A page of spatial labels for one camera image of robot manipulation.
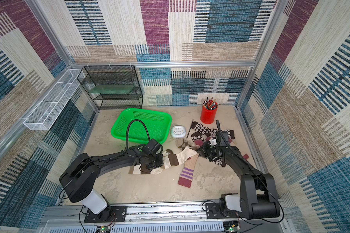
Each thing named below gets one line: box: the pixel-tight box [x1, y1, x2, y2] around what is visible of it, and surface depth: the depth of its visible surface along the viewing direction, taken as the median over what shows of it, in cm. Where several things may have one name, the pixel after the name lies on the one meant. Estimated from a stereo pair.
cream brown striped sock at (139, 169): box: [128, 163, 164, 175], surface depth 88 cm
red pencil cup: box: [200, 96, 219, 125], surface depth 106 cm
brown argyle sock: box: [175, 137, 198, 151], surface depth 99 cm
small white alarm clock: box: [171, 125, 187, 139], surface depth 104 cm
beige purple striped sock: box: [177, 153, 200, 188], surface depth 88 cm
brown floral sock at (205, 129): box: [191, 121, 235, 140], surface depth 108 cm
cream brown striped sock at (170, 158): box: [162, 146, 198, 169], surface depth 93 cm
